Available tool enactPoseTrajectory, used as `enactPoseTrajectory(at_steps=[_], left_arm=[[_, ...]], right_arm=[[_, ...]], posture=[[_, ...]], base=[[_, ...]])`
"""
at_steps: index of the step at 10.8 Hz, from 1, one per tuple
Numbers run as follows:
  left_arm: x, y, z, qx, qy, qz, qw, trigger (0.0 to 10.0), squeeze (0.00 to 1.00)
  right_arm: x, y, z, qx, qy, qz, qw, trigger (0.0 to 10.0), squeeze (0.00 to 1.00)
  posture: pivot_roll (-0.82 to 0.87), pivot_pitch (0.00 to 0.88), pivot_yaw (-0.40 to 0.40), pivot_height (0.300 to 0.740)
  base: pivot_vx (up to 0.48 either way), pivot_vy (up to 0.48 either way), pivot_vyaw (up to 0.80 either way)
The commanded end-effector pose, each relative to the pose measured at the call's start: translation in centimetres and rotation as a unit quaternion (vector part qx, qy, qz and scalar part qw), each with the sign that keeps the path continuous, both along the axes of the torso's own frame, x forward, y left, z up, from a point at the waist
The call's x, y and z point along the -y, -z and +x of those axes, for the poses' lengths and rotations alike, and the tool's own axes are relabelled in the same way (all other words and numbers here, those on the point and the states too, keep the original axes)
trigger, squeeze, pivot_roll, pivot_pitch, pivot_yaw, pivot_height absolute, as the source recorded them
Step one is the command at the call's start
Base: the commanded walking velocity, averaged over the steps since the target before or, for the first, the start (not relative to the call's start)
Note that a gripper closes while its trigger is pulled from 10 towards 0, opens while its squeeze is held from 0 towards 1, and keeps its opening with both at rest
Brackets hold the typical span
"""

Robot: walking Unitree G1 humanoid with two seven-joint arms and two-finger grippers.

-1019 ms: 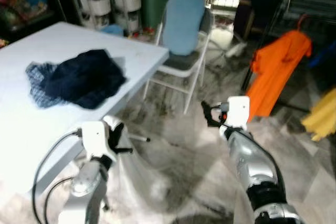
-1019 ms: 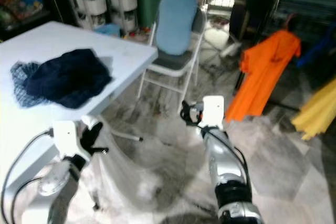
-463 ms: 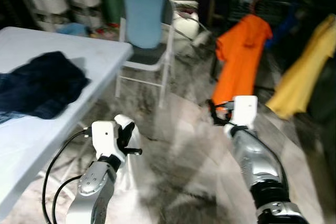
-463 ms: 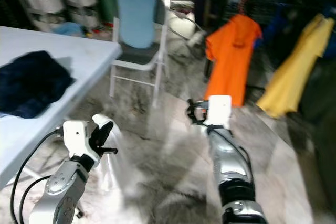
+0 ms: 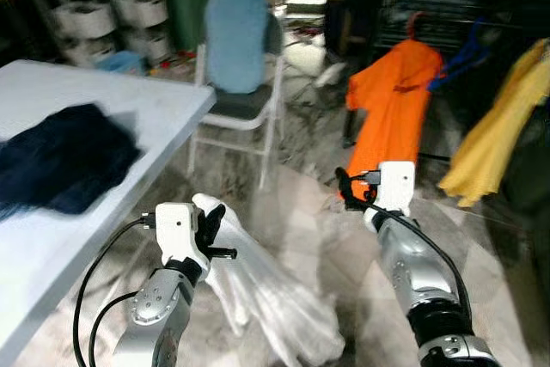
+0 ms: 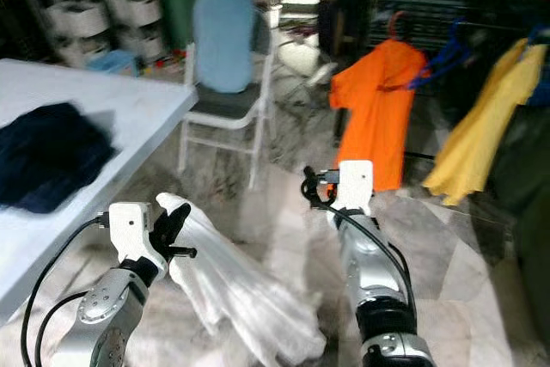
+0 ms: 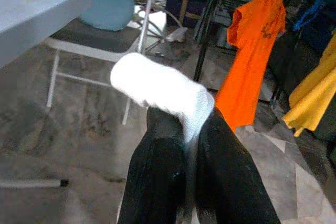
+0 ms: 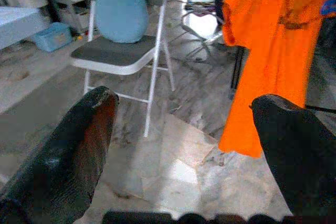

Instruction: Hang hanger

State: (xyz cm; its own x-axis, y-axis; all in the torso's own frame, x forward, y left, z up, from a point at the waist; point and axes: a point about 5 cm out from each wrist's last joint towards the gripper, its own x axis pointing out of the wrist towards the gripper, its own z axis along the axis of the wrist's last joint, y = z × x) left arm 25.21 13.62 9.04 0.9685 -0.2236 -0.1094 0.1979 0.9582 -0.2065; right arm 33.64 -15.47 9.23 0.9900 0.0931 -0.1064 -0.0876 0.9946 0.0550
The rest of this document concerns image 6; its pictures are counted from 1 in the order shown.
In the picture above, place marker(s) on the grey white folding chair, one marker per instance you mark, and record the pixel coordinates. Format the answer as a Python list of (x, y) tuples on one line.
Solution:
[(228, 105)]

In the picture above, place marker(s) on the dark armchair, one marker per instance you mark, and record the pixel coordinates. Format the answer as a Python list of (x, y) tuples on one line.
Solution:
[(344, 15)]

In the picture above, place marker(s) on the white garment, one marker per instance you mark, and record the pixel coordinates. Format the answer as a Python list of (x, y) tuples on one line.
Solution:
[(249, 307)]

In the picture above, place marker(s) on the blue plastic hanger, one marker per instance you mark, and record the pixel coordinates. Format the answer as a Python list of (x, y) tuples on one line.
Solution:
[(438, 64)]

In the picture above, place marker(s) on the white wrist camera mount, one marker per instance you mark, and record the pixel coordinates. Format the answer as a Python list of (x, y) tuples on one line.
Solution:
[(354, 185), (131, 229)]

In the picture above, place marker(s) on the white folding table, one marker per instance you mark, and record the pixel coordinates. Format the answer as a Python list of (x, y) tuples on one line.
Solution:
[(137, 100)]

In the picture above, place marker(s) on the light blue cushion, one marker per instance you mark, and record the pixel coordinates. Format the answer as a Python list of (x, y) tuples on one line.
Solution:
[(226, 36)]

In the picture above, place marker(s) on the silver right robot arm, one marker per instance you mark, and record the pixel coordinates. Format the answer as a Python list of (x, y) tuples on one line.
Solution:
[(369, 264)]

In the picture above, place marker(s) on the navy blue garment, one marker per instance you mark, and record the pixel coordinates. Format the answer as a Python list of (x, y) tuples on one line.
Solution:
[(51, 156)]

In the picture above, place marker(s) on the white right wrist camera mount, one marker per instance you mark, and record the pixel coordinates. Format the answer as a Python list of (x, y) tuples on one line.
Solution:
[(354, 185)]

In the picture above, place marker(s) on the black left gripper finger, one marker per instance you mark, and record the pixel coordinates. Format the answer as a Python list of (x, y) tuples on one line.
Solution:
[(172, 228)]

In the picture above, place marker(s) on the red hanger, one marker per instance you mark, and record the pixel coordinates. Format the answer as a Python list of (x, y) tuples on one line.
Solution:
[(394, 27)]

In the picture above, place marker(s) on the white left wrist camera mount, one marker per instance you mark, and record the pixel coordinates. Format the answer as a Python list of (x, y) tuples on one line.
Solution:
[(131, 229)]

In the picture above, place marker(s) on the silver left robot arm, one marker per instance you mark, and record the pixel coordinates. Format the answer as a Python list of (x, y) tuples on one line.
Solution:
[(107, 311)]

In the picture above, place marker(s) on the yellow shirt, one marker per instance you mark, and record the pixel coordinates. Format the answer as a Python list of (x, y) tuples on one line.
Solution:
[(473, 152)]

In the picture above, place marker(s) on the orange printed t-shirt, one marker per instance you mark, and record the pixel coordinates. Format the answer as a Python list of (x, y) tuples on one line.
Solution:
[(378, 109)]

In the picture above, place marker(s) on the light blue plastic basket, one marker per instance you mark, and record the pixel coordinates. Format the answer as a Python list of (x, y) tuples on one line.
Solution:
[(112, 62)]

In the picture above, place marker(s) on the white tiered storage rack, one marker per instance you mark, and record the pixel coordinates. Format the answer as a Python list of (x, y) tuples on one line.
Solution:
[(133, 10), (73, 19)]

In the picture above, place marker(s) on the green plastic bin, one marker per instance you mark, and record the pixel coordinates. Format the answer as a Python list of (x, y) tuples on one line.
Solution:
[(182, 15)]

